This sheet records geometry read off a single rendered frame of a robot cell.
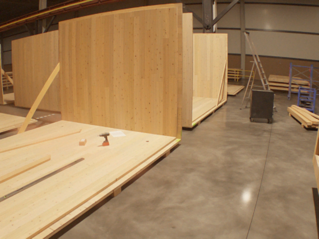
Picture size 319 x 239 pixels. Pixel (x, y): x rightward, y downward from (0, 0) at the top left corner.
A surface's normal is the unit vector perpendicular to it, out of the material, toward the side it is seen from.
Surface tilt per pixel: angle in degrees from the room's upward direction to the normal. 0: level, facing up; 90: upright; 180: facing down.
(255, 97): 90
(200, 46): 90
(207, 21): 90
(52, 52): 90
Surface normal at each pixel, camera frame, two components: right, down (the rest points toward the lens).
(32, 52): -0.44, 0.21
